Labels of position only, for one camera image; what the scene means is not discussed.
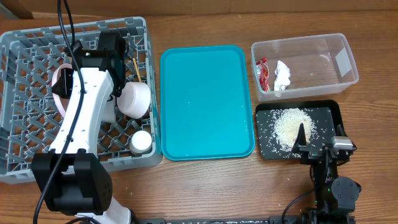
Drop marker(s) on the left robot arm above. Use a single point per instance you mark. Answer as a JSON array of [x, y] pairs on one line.
[[70, 176]]

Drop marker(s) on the teal serving tray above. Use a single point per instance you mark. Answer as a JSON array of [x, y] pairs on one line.
[[205, 103]]

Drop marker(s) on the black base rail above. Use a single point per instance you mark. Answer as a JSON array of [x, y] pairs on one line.
[[217, 221]]

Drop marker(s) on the white cup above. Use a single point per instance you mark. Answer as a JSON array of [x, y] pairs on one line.
[[140, 143]]

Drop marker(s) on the grey plastic dish rack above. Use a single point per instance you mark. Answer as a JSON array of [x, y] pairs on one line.
[[30, 120]]

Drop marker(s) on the small white plate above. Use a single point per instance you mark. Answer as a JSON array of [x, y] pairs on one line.
[[109, 114]]

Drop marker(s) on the pile of white rice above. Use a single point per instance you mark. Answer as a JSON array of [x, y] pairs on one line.
[[286, 125]]

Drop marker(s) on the clear plastic waste bin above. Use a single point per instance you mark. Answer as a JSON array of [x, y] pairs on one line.
[[318, 64]]

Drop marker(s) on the black food waste tray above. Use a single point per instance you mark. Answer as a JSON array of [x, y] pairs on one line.
[[325, 113]]

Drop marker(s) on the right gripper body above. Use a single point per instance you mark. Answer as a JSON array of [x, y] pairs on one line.
[[311, 154]]

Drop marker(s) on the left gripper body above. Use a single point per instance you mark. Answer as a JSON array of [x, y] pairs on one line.
[[119, 87]]

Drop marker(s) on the large white plate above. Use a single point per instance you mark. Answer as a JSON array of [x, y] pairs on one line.
[[60, 103]]

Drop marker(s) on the red ketchup sachet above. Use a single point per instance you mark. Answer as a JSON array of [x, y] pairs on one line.
[[263, 74]]

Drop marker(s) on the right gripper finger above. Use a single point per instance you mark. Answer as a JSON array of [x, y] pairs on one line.
[[340, 131], [300, 144]]

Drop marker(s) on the grey shallow bowl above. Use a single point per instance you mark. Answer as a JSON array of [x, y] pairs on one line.
[[134, 100]]

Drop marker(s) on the white tissue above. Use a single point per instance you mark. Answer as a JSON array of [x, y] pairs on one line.
[[282, 73]]

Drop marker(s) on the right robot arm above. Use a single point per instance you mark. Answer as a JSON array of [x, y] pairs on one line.
[[335, 195]]

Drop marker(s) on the wooden chopstick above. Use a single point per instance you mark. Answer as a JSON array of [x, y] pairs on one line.
[[137, 70]]

